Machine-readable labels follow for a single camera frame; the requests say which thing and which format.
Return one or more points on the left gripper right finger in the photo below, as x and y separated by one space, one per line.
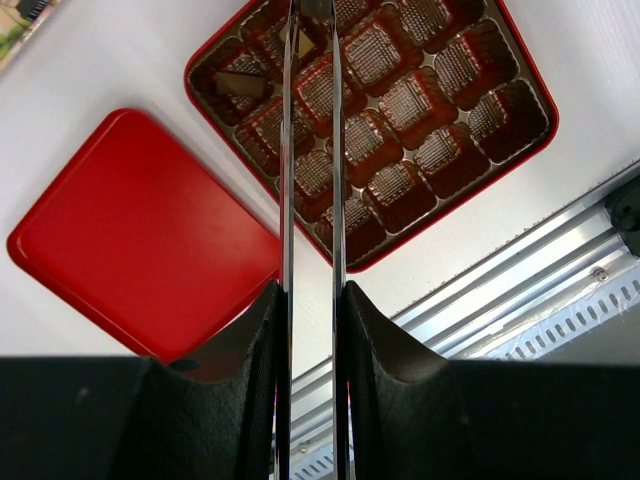
418 415

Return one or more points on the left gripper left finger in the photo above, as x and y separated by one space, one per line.
206 416

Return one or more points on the tan square chocolate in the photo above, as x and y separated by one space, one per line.
239 84

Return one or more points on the cream chocolate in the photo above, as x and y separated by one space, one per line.
304 45

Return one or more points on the red chocolate box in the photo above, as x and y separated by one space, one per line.
441 98

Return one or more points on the red box lid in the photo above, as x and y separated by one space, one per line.
140 237

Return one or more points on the floral serving tray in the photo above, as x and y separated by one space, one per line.
19 20

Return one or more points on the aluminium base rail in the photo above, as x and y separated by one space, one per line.
566 276

